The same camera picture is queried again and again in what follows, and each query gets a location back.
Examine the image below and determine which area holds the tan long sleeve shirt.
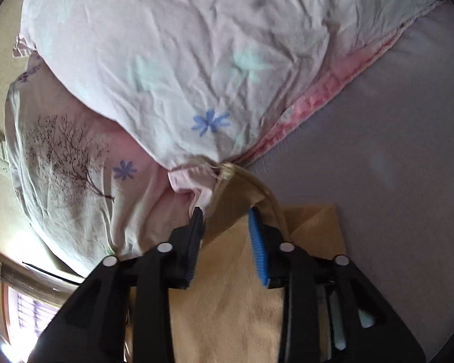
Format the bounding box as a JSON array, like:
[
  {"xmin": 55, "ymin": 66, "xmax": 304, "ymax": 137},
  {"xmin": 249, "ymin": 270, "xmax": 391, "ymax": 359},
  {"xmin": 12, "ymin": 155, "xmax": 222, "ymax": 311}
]
[{"xmin": 124, "ymin": 161, "xmax": 349, "ymax": 363}]

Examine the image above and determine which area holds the pink floral pillow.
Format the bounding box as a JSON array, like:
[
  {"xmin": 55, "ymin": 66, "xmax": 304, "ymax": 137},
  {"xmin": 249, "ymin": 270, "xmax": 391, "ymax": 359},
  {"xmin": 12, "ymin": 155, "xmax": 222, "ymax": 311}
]
[{"xmin": 11, "ymin": 0, "xmax": 449, "ymax": 173}]

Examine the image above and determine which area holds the pink tree print pillow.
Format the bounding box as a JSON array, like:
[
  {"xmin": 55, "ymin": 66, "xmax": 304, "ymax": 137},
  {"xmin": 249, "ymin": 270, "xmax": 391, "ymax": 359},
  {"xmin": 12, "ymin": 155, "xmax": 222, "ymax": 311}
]
[{"xmin": 5, "ymin": 53, "xmax": 215, "ymax": 276}]

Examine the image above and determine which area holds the window with balcony view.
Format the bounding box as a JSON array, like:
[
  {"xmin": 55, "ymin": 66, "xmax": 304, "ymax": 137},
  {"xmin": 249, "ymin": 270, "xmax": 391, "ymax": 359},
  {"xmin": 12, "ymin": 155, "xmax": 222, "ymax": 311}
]
[{"xmin": 0, "ymin": 255, "xmax": 83, "ymax": 362}]

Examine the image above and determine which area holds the lavender bed sheet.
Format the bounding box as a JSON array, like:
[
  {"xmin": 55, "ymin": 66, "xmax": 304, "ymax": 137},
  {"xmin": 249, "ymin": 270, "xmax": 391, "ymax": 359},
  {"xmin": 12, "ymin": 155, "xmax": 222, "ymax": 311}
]
[{"xmin": 250, "ymin": 2, "xmax": 454, "ymax": 357}]

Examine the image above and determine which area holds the white wall socket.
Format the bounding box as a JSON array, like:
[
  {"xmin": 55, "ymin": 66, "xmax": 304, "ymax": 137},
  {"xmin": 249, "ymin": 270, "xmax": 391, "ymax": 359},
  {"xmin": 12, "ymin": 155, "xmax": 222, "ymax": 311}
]
[{"xmin": 0, "ymin": 131, "xmax": 10, "ymax": 178}]

